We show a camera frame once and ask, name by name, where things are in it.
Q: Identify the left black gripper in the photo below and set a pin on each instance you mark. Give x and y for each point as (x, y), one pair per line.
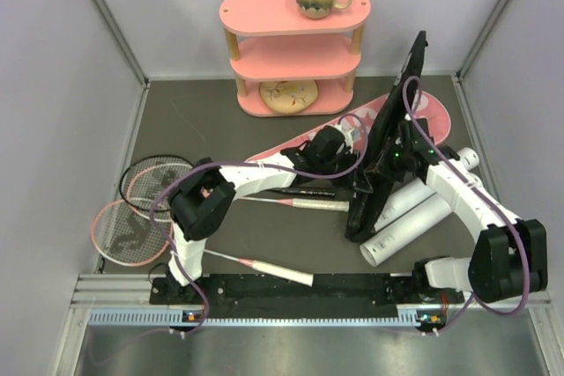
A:
(361, 185)

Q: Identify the black badminton racket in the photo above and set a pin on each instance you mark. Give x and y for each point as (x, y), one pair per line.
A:
(246, 178)

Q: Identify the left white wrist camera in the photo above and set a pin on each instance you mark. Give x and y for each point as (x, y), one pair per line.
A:
(352, 135)

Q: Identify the pink badminton racket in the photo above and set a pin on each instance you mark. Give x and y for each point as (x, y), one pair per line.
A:
(125, 235)

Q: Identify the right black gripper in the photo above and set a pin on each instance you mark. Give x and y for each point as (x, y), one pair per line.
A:
(383, 170)

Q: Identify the pink three-tier shelf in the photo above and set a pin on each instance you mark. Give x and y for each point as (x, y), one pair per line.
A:
(271, 42)

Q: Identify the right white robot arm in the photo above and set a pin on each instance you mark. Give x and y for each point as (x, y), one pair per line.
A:
(509, 258)

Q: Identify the white shuttlecock tube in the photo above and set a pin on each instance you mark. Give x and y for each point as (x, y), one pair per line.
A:
(404, 230)
(415, 193)

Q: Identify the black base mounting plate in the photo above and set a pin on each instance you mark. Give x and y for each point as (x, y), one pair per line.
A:
(343, 296)

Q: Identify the black Crossway racket bag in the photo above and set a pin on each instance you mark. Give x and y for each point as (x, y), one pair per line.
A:
(364, 210)

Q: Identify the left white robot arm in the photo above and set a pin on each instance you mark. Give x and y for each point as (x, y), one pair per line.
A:
(199, 203)

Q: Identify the pink racket bag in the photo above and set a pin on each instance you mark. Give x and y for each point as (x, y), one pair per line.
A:
(429, 108)

